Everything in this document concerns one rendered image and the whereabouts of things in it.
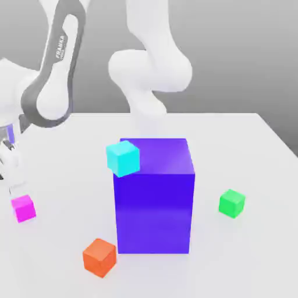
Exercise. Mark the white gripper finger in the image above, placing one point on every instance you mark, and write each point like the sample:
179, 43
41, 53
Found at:
18, 189

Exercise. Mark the small orange cube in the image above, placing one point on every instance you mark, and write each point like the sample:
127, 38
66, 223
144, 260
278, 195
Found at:
99, 257

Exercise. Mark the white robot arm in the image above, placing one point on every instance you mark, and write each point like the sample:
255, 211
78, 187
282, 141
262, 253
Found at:
151, 69

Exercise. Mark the small green cube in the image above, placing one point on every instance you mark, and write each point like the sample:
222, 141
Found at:
231, 204

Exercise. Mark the small cyan cube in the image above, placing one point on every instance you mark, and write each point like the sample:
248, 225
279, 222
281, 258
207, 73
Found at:
123, 158

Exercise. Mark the small magenta cube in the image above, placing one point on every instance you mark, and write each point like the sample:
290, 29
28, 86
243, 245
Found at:
23, 209

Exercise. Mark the large purple box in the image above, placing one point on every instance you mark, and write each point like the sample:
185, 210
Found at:
153, 209

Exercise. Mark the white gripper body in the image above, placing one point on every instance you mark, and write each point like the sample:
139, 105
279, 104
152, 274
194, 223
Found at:
9, 163

